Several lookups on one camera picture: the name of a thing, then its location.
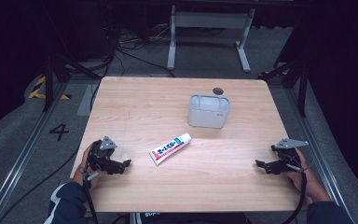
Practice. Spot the white plastic container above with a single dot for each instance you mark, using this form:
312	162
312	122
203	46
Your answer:
209	113

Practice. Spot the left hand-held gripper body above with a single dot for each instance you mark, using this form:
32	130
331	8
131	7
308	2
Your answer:
101	155

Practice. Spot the person's left hand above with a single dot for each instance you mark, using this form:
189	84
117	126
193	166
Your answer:
84	174

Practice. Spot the aluminium floor rail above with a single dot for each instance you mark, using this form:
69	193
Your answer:
315	149
21	155

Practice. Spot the yellow black floor tape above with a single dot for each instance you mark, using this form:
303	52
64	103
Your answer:
36	90

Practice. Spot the grey metal desk frame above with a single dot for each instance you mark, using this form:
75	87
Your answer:
209	20

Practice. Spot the person's right hand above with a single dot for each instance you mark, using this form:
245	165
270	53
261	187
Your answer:
310	183

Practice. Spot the white toothpaste tube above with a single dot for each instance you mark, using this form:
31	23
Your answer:
169	149

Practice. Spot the black tripod stand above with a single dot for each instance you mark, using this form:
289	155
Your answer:
301	81
51	77

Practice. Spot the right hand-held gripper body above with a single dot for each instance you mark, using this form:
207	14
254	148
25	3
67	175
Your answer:
287	155

